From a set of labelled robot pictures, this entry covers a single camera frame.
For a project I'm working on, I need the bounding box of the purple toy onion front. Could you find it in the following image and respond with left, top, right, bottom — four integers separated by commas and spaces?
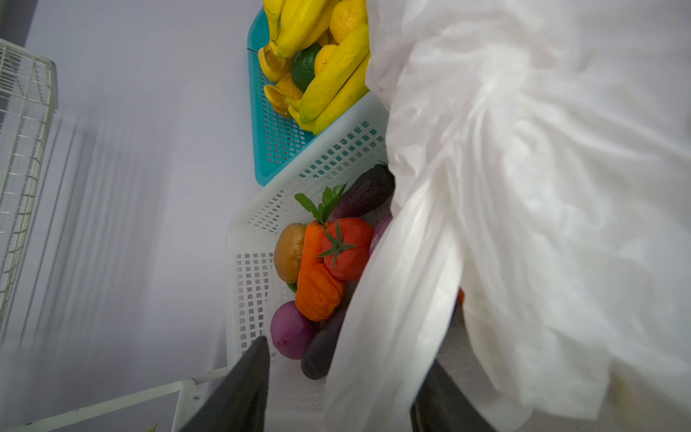
370, 213, 393, 254

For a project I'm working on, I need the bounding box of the long purple toy eggplant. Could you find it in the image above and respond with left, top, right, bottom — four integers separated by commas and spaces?
301, 283, 356, 380

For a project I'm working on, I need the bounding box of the toy banana bunch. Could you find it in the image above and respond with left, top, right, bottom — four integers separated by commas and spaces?
257, 0, 338, 82

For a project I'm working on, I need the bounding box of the white plastic grocery bag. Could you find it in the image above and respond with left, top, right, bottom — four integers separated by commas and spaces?
322, 1, 690, 431

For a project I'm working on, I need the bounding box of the white plastic vegetable basket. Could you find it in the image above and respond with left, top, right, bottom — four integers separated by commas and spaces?
226, 95, 394, 416

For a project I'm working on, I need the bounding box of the purple toy onion back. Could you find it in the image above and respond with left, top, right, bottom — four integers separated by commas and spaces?
270, 301, 320, 360

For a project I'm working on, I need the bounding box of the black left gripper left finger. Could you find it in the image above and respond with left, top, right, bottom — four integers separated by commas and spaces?
182, 336, 270, 432

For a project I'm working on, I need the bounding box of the green toy avocado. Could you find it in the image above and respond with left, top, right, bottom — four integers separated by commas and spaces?
291, 43, 321, 92

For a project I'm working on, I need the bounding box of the brown toy potato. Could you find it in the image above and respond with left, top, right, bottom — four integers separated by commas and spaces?
274, 223, 307, 284

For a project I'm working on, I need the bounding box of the white three-tier shelf rack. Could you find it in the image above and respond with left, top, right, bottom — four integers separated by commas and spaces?
8, 366, 231, 431

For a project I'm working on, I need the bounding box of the yellow-green toy mango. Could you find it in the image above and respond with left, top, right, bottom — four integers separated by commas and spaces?
289, 24, 371, 136

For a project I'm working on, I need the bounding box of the white wire wall basket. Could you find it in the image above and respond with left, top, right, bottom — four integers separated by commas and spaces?
1, 40, 59, 321

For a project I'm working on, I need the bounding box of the toy carrot back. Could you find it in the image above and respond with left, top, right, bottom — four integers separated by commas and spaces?
294, 184, 347, 275

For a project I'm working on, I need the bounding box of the red toy tomato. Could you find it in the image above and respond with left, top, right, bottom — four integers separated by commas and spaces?
319, 218, 374, 282

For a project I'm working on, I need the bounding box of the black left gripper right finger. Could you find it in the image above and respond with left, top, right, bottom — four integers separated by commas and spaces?
410, 361, 496, 432

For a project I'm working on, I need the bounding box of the teal plastic fruit basket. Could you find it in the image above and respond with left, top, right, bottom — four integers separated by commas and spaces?
247, 8, 315, 186

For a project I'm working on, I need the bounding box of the dark purple toy eggplant right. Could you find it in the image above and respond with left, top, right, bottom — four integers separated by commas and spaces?
328, 163, 395, 222

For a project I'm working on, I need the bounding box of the purple toy onion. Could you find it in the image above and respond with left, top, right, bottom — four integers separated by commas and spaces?
370, 213, 393, 254
270, 301, 320, 360

